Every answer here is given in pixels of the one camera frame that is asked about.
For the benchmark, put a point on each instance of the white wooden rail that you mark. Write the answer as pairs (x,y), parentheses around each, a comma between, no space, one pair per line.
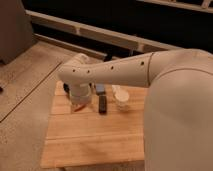
(121,40)

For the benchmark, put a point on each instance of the grey cabinet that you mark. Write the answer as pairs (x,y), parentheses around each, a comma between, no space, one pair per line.
(16,33)

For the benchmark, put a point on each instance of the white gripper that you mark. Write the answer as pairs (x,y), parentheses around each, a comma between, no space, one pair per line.
(80,94)

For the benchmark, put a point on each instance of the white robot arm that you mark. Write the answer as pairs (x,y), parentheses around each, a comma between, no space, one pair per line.
(178,109)

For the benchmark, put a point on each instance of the dark metal bowl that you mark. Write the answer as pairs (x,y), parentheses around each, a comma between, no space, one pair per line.
(66,88)

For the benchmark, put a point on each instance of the black rectangular block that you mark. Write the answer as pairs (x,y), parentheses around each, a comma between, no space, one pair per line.
(102,104)

